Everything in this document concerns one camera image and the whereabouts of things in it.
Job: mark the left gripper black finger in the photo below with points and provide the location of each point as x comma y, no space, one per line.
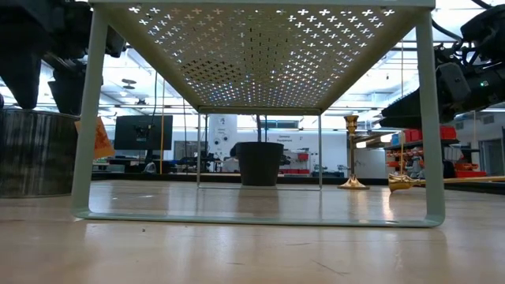
21,75
67,94

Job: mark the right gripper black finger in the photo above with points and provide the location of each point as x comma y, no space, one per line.
406,104
402,122

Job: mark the gold candlestick holder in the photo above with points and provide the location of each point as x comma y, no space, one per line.
351,123
400,183

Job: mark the grey metal cup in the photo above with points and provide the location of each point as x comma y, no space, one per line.
35,154

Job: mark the black background robot arm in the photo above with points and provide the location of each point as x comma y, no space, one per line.
205,161

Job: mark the red storage bin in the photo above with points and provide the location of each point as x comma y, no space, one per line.
447,133
413,135

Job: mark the black storage rack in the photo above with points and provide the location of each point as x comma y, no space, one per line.
410,144

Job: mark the round ceiling fixture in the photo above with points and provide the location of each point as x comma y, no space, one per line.
128,81

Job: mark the black background monitor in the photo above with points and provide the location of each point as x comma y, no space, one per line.
130,134

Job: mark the orange storage bins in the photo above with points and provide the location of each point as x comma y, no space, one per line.
471,173

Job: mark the black plant pot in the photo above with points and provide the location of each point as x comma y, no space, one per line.
259,163

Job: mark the green perforated metal shelf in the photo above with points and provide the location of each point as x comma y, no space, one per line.
256,59

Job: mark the black aluminium table frame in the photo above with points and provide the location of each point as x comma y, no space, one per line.
138,176

